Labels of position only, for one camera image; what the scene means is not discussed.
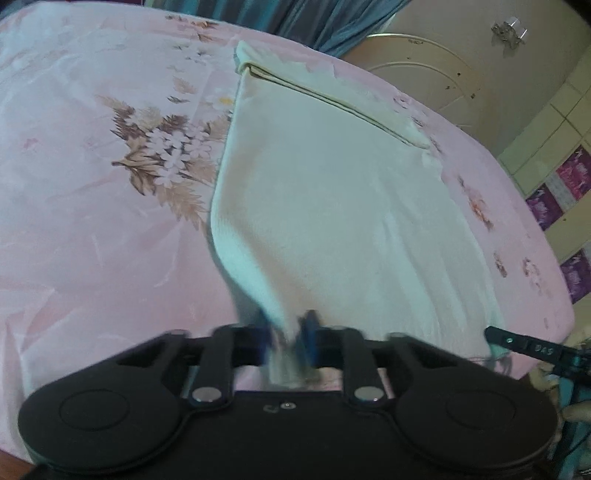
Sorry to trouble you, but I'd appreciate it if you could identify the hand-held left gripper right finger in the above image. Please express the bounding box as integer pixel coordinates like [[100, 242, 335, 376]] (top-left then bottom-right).
[[297, 311, 463, 411]]

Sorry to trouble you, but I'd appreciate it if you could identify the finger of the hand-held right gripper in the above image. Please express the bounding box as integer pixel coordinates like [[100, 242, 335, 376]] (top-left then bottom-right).
[[485, 325, 562, 366]]

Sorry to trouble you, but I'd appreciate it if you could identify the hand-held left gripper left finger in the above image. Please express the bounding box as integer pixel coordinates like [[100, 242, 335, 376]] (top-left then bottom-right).
[[117, 323, 274, 412]]

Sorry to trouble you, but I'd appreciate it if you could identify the white knit sweater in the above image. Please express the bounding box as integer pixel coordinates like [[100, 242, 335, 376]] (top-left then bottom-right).
[[205, 41, 509, 389]]

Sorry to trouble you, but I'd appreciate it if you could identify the pink floral bed sheet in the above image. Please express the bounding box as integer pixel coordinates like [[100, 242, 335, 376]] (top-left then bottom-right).
[[0, 0, 576, 463]]

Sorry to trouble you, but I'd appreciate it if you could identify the cream round headboard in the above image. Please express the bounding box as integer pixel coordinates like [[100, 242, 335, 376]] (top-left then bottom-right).
[[344, 32, 484, 131]]

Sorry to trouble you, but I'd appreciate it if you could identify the blue curtain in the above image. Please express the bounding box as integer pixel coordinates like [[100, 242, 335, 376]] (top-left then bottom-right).
[[221, 0, 413, 59]]

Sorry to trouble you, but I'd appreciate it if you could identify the crystal wall lamp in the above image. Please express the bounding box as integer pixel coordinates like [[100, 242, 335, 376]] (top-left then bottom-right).
[[490, 16, 529, 49]]

